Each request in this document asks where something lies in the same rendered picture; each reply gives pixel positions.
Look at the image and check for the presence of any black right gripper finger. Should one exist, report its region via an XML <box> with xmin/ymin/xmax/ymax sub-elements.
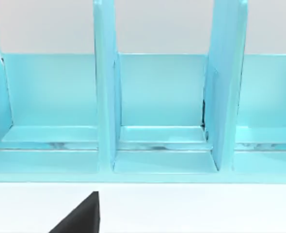
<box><xmin>48</xmin><ymin>191</ymin><xmax>101</xmax><ymax>233</ymax></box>

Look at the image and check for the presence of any light blue rack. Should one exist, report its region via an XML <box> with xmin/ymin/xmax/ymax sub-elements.
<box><xmin>0</xmin><ymin>0</ymin><xmax>286</xmax><ymax>184</ymax></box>

